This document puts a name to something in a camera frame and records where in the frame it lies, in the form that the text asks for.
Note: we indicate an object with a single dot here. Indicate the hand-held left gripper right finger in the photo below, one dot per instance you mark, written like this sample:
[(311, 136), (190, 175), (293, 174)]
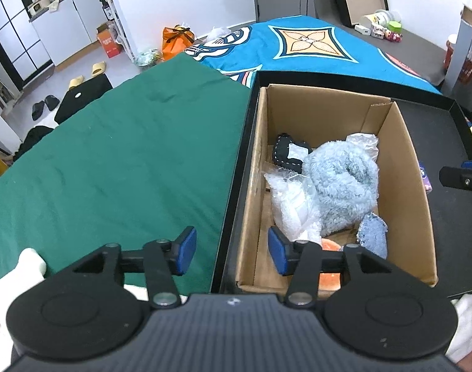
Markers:
[(278, 252)]

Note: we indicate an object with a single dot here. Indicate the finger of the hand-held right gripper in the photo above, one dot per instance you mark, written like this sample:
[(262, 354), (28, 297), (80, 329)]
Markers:
[(462, 178)]

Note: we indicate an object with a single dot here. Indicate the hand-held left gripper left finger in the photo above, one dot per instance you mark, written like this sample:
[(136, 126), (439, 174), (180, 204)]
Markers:
[(185, 250)]

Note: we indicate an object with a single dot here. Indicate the purple tissue packet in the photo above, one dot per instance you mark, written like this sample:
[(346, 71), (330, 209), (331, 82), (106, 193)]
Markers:
[(424, 178)]

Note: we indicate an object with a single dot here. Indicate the clear bag of white filling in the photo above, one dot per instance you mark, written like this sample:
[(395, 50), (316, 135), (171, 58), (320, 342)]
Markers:
[(290, 205)]

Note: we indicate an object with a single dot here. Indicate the toy hamburger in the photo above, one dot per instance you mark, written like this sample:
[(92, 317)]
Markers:
[(331, 245)]

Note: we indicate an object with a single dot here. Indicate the black tray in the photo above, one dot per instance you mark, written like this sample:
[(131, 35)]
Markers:
[(433, 124)]

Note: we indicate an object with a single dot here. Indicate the light blue fluffy towel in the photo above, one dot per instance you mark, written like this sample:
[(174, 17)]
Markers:
[(336, 186)]

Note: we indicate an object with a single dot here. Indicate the small blue fluffy cloth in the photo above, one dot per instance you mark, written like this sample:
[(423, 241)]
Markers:
[(371, 234)]

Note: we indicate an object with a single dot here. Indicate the black pouch with white stitching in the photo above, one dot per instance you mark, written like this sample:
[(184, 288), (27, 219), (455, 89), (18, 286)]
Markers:
[(284, 151)]

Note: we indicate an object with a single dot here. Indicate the crumpled clear plastic wrap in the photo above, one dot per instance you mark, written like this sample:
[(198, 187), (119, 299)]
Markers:
[(364, 145)]

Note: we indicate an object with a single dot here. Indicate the green cloth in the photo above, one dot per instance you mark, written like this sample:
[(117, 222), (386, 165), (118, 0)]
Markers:
[(123, 155)]

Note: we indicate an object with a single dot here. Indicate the red round toys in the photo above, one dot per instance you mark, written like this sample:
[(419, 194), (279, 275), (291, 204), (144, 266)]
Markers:
[(393, 37)]

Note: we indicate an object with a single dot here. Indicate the green toy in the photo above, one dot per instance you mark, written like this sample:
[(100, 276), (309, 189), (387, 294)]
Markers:
[(395, 27)]

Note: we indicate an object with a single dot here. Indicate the small white box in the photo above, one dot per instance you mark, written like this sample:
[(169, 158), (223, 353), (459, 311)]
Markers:
[(362, 30)]

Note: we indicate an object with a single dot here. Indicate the clear plastic jar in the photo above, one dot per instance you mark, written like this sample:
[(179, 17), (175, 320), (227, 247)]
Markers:
[(379, 19)]

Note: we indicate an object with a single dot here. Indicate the white cloth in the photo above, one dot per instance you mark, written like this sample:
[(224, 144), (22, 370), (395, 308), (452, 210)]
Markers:
[(11, 298)]

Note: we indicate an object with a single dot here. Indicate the dark clothing pile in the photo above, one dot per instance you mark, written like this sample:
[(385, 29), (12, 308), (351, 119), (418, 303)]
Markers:
[(34, 141)]

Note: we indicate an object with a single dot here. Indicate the greenish plastic bag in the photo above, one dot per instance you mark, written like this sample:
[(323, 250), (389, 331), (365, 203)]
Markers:
[(147, 57)]

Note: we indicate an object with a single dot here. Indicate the black slipper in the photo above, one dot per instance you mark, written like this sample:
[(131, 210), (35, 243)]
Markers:
[(38, 109), (52, 102)]

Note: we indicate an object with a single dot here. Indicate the beige slipper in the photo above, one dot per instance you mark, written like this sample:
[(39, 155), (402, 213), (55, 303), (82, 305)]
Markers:
[(98, 69), (76, 82)]

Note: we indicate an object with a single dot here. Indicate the blue printed blanket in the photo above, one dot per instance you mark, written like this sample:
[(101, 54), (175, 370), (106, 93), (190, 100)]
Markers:
[(259, 46)]

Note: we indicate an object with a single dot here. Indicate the orange gift bag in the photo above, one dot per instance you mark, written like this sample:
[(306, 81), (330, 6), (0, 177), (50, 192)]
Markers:
[(178, 42)]

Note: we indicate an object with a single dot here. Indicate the white plastic bag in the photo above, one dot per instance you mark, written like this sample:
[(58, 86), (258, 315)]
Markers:
[(219, 33)]

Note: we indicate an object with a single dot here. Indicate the orange cardboard box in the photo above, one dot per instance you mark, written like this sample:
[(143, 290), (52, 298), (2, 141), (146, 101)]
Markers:
[(110, 42)]

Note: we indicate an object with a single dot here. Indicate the white kitchen cabinet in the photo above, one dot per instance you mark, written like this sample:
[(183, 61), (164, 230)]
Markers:
[(73, 27)]

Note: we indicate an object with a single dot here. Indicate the black-framed sliding door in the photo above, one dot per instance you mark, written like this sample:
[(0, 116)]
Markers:
[(11, 38)]

